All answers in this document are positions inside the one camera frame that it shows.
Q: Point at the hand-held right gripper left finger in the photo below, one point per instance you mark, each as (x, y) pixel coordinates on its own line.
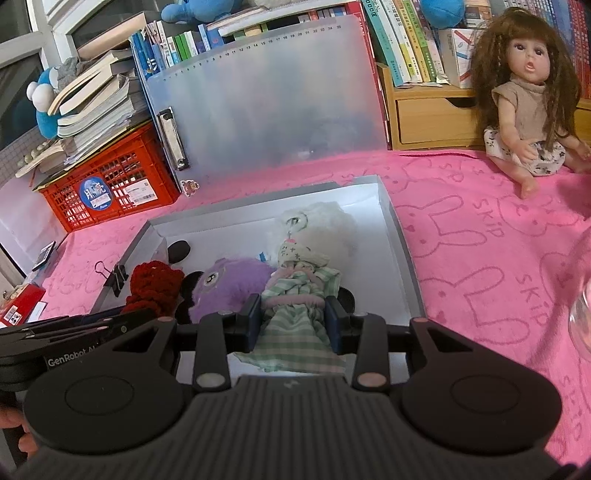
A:
(249, 323)

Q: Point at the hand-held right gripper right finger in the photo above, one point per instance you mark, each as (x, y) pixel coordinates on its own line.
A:
(336, 325)

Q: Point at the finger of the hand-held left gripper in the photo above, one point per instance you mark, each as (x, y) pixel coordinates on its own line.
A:
(111, 323)

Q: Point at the purple plush toy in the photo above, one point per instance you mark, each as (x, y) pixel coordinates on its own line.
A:
(226, 290)

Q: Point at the small doll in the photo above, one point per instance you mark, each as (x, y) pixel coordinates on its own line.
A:
(295, 318)

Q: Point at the red knitted toy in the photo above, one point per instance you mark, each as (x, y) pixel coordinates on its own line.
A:
(154, 286)

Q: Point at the grey cardboard box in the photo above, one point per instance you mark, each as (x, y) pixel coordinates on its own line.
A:
(369, 221)

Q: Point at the person's left hand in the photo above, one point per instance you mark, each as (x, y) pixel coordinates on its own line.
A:
(21, 434)

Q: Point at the black binder clip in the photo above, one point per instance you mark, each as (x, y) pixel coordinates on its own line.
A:
(117, 279)

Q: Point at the small black card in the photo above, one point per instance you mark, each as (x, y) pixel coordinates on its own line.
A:
(44, 256)

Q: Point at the black oval item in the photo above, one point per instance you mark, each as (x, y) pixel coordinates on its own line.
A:
(178, 251)

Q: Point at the translucent plastic folder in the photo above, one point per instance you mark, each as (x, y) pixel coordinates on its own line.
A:
(23, 221)

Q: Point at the red plastic crate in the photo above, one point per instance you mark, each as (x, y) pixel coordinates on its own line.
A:
(106, 184)

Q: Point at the small bear sticker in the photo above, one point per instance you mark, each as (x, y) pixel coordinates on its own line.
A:
(189, 188)

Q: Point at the pink printed towel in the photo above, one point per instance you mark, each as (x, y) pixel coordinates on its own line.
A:
(485, 258)

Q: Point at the stack of books on crate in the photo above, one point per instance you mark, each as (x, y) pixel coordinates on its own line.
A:
(92, 106)

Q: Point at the translucent plastic clipboard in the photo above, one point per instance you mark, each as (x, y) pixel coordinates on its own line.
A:
(268, 101)

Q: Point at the wooden desk organizer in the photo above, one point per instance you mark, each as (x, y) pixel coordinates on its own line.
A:
(429, 120)

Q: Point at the blue white round-eyed plush toy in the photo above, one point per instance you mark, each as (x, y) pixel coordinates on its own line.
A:
(44, 101)

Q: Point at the clear glass cup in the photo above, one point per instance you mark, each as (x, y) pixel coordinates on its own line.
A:
(582, 304)

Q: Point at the row of books behind clipboard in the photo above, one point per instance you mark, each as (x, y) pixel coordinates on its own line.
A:
(184, 46)

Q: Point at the brown-haired baby doll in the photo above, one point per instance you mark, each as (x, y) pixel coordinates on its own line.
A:
(526, 101)

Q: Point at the white box with red print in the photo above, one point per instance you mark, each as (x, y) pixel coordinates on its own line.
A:
(457, 55)

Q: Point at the blue long-limbed plush toy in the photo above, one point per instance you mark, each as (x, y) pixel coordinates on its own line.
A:
(203, 9)

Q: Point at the large blue plush toy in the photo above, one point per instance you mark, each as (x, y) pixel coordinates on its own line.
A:
(441, 11)

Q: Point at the row of blue-spined books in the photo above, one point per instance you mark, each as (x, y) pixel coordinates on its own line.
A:
(572, 41)

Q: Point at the white window frame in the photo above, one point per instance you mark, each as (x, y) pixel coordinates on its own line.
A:
(27, 37)

